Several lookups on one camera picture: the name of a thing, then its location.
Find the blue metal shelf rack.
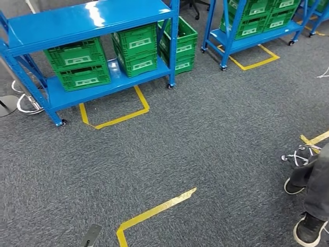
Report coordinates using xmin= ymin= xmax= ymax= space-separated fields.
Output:
xmin=295 ymin=0 xmax=329 ymax=38
xmin=0 ymin=0 xmax=180 ymax=128
xmin=201 ymin=0 xmax=321 ymax=72

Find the yellow angled floor tape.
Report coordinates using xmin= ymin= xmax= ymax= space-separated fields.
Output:
xmin=116 ymin=186 xmax=198 ymax=247

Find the black office chair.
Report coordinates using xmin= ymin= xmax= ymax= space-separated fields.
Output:
xmin=180 ymin=0 xmax=211 ymax=21

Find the black robot foot plate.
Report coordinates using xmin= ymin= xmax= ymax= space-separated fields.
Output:
xmin=78 ymin=224 xmax=103 ymax=247

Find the black stool chrome base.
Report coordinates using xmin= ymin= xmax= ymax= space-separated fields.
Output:
xmin=281 ymin=144 xmax=322 ymax=168

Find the person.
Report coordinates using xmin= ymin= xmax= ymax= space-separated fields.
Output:
xmin=283 ymin=143 xmax=329 ymax=247

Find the white desk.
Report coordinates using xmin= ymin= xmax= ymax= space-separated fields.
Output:
xmin=24 ymin=0 xmax=37 ymax=14

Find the yellow floor tape frame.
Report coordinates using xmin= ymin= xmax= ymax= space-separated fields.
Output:
xmin=217 ymin=43 xmax=281 ymax=72
xmin=297 ymin=19 xmax=329 ymax=37

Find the chrome stanchion post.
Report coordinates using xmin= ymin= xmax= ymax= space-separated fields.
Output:
xmin=0 ymin=56 xmax=35 ymax=103

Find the grey round base plate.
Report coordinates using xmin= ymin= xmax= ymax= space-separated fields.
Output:
xmin=0 ymin=95 xmax=20 ymax=118

